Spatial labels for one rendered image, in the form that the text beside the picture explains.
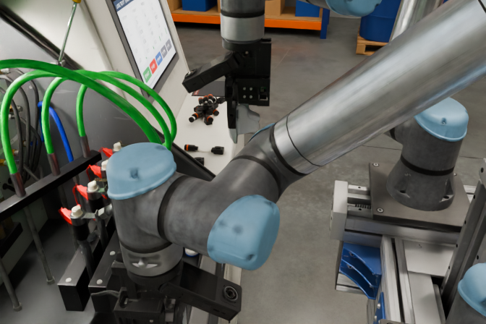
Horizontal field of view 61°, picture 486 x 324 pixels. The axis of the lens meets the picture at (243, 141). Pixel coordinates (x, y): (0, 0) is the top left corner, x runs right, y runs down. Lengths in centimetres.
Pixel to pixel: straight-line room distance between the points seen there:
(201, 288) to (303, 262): 172
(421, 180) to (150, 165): 69
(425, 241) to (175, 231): 76
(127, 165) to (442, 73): 31
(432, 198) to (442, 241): 13
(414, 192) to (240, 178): 62
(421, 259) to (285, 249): 138
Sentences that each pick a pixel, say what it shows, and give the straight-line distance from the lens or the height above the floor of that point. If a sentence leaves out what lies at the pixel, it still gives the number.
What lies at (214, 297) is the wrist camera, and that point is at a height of 119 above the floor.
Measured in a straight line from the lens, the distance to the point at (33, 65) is 72.
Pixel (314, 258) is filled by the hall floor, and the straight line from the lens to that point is 231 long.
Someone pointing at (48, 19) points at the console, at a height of 140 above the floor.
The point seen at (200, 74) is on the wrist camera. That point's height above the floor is 137.
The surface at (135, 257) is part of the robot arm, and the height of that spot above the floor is 128.
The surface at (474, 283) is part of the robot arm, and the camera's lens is 56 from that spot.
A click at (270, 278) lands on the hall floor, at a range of 219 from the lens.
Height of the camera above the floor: 164
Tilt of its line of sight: 30 degrees down
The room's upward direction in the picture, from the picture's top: straight up
